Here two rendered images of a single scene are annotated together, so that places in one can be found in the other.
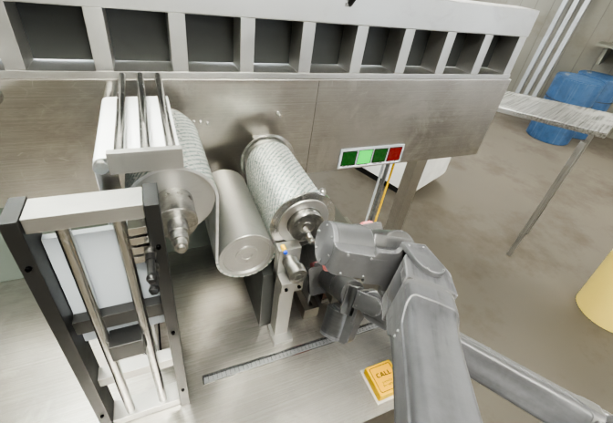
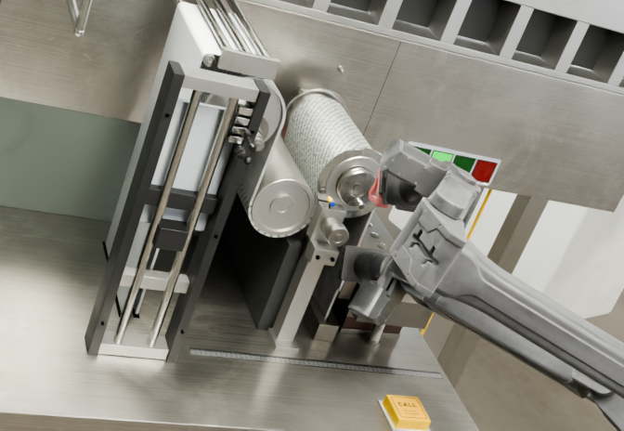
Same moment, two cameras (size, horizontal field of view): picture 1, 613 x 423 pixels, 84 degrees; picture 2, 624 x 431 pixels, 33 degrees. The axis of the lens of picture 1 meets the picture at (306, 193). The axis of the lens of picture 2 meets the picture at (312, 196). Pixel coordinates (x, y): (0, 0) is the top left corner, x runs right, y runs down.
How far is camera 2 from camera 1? 1.24 m
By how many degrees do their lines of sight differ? 11
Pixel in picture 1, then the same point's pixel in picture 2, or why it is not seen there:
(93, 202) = (226, 79)
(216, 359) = (204, 340)
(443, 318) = (463, 190)
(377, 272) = (427, 182)
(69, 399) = (44, 319)
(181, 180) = not seen: hidden behind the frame
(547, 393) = not seen: hidden behind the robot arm
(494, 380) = (515, 339)
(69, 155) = (96, 54)
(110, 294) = (182, 174)
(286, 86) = (360, 37)
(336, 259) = (398, 161)
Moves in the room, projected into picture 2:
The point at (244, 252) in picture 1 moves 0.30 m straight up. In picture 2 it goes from (281, 201) to (338, 51)
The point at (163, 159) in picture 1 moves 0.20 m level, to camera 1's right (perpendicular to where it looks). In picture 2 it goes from (262, 67) to (374, 111)
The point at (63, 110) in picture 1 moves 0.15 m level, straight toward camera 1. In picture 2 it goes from (117, 4) to (145, 37)
